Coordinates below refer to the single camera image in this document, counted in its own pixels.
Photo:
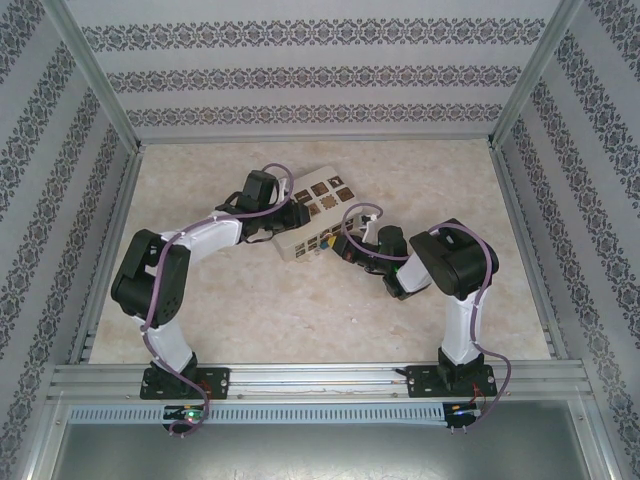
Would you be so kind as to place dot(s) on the grey sheet metal tray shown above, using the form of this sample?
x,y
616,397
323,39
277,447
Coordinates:
x,y
320,455

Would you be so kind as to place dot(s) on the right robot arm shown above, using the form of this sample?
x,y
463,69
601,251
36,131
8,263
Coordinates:
x,y
450,260

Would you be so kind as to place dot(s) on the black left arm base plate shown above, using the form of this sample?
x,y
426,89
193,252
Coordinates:
x,y
220,382

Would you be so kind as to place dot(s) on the aluminium frame cross beam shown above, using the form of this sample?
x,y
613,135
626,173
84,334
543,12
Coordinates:
x,y
315,138

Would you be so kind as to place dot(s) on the small circuit board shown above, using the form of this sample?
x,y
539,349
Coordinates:
x,y
462,410

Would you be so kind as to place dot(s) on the circuit board with green light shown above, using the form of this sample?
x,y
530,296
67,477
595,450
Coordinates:
x,y
187,414

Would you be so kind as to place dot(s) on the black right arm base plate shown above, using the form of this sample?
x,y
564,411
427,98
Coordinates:
x,y
417,380

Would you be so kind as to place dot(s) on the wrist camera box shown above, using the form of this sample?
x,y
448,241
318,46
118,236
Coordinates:
x,y
283,189
371,227

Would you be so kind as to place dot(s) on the aluminium table side rail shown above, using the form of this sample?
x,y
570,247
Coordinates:
x,y
120,210
516,210

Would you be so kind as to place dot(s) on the white box with brown pictures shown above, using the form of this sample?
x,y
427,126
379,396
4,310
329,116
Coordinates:
x,y
327,201

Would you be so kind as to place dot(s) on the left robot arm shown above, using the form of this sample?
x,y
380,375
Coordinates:
x,y
135,280

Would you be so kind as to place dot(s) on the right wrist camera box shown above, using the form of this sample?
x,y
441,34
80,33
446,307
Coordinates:
x,y
371,227

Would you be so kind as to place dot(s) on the aluminium mounting rail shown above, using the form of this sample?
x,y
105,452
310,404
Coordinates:
x,y
310,375

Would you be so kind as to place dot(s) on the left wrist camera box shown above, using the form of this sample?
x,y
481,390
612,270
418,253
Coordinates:
x,y
283,189

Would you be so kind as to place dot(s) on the aluminium frame post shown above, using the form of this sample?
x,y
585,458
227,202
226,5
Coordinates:
x,y
98,75
531,75

